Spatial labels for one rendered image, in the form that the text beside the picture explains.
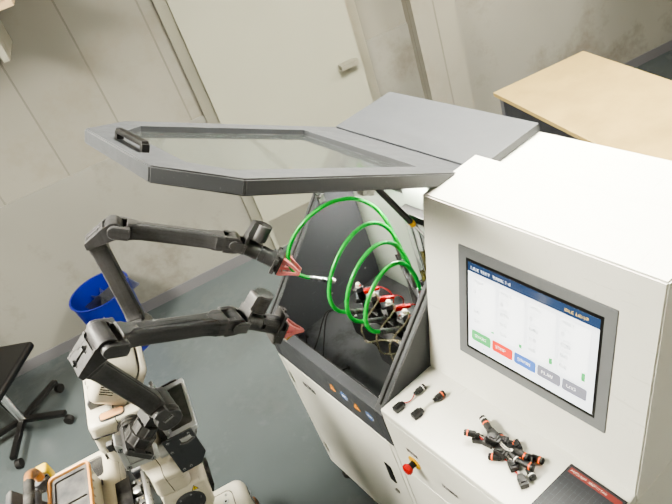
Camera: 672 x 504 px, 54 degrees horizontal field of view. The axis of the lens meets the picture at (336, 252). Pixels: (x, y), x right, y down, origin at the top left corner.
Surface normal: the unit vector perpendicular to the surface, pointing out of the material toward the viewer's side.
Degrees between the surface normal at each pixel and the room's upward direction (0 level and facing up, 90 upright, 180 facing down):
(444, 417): 0
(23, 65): 90
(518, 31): 90
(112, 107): 90
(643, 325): 76
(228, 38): 90
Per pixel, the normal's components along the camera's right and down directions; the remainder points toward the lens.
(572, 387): -0.80, 0.35
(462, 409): -0.29, -0.77
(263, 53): 0.38, 0.45
